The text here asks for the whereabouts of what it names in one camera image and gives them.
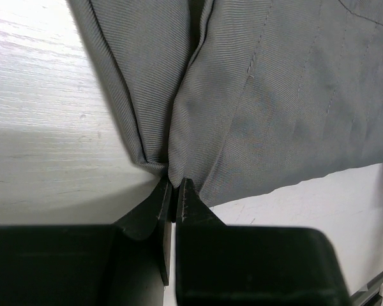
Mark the front aluminium rail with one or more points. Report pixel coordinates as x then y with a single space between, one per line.
371 294

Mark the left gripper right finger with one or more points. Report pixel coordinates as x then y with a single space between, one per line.
217 264

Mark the grey pleated skirt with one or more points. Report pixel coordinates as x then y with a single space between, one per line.
241 97

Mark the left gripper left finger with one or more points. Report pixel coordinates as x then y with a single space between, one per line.
123 263

